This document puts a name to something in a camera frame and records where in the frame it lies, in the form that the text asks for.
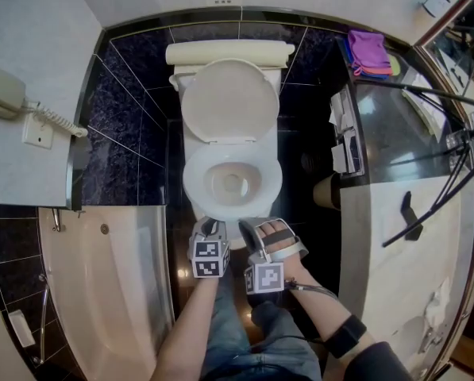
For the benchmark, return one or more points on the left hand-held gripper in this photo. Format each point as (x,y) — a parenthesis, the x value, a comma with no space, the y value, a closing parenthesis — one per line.
(206,268)

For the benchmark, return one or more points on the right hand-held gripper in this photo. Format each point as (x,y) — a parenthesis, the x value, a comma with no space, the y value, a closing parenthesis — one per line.
(266,279)

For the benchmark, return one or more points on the white toilet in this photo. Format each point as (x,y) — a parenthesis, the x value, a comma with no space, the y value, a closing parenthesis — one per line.
(191,181)
(230,183)

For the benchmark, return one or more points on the person's right forearm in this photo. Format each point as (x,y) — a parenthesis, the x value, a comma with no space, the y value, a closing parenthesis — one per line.
(320,308)

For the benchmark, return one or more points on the person's left forearm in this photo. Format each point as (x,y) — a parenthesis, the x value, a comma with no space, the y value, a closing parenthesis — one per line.
(185,332)

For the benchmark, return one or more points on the white toilet lid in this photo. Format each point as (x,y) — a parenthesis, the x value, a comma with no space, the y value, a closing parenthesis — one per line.
(228,101)

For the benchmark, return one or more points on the chrome toilet paper holder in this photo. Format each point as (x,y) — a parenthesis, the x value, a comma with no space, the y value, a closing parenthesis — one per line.
(347,145)

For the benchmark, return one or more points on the person's right hand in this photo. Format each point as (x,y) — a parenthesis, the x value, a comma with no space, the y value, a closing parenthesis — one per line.
(272,225)

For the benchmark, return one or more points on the person's left leg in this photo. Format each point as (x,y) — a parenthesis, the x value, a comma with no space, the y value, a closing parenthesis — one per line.
(228,332)

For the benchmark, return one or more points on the person's leg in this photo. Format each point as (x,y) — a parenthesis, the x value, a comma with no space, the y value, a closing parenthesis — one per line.
(286,343)
(228,332)

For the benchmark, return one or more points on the beige waste bin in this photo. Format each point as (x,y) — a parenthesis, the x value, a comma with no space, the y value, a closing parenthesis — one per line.
(324,191)

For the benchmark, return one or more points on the person's right leg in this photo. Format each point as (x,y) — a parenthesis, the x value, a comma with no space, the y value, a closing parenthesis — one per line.
(286,343)

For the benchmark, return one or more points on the chrome tub overflow cover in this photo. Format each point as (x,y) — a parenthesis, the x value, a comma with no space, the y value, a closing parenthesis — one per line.
(104,228)

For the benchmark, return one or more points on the white bathtub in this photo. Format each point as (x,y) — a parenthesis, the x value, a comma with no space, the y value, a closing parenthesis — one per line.
(101,292)

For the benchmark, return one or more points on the black tripod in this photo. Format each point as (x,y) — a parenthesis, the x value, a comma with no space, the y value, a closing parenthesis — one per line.
(387,242)

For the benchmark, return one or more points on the marble vanity counter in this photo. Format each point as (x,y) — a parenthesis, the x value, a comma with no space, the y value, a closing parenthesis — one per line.
(379,292)

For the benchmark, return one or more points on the chrome tub faucet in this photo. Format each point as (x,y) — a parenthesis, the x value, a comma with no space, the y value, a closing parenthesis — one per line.
(57,220)

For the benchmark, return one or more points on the person's right black sleeve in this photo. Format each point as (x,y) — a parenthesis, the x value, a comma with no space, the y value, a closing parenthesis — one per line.
(381,365)

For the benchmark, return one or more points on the white sink basin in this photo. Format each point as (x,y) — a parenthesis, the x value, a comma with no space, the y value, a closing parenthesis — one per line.
(411,335)

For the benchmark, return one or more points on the chrome grab bar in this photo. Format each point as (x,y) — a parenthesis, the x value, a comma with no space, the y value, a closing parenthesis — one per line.
(42,320)

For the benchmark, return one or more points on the white washcloth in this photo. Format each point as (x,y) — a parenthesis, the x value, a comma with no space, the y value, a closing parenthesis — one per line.
(439,308)

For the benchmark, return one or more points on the chrome sink faucet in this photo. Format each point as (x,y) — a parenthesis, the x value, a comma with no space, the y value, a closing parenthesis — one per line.
(430,341)

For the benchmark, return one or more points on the white soap dish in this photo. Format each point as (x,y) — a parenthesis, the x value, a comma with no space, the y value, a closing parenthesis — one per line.
(21,328)

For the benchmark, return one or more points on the blue cloth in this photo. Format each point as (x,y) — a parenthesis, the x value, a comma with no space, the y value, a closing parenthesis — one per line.
(348,56)

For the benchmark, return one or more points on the orange cloth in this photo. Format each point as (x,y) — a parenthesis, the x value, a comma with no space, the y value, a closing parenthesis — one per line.
(377,71)

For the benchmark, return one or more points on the white tissue box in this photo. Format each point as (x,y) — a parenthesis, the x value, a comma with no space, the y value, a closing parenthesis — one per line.
(423,109)

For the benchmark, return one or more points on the clear drinking glass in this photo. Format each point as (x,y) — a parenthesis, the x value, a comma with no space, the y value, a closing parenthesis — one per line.
(455,140)

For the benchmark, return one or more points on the green soap dish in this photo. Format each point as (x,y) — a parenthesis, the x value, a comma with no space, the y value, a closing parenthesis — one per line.
(395,66)

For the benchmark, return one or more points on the wood framed mirror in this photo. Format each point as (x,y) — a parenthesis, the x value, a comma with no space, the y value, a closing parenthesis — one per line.
(463,34)

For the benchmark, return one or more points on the white pump bottle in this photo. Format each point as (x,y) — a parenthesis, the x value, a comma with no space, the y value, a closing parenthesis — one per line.
(435,0)

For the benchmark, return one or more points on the white wall socket plate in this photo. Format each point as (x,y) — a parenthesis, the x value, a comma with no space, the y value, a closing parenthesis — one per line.
(38,137)

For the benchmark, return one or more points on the beige wall telephone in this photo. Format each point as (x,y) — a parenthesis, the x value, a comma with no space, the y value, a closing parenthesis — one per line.
(2,93)

